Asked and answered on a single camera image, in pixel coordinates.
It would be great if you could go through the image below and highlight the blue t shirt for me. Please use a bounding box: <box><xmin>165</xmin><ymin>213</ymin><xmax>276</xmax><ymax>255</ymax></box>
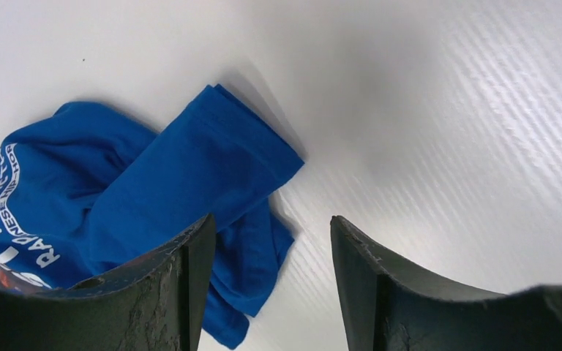
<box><xmin>0</xmin><ymin>85</ymin><xmax>304</xmax><ymax>350</ymax></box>

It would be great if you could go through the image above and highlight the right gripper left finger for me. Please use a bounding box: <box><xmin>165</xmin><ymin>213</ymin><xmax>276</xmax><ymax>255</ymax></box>
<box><xmin>0</xmin><ymin>215</ymin><xmax>216</xmax><ymax>350</ymax></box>

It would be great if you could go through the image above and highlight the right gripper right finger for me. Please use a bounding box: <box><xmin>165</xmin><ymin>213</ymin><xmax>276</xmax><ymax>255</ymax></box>
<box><xmin>330</xmin><ymin>216</ymin><xmax>562</xmax><ymax>350</ymax></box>

